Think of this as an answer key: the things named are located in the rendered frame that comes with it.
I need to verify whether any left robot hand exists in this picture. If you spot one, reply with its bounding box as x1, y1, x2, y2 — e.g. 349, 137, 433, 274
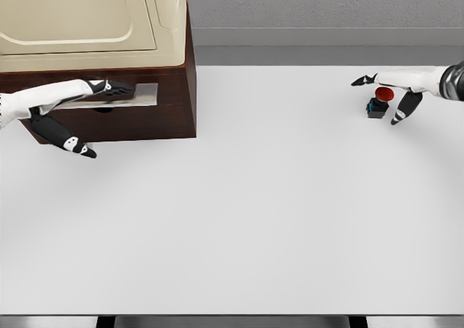
18, 78, 136, 160

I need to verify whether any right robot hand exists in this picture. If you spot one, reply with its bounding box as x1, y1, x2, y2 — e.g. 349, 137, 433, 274
350, 67, 431, 127

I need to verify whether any dark wood drawer metal handle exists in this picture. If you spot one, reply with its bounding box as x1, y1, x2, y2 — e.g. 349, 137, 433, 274
0, 71, 189, 109

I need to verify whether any dark wood cabinet beige top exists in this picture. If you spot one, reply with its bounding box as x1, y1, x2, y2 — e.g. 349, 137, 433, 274
0, 0, 198, 146

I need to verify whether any red button black switch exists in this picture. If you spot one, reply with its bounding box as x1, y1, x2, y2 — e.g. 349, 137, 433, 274
365, 86, 396, 120

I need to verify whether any silver metal drawer handle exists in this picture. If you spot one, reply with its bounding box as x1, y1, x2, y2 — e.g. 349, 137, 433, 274
54, 82, 160, 110

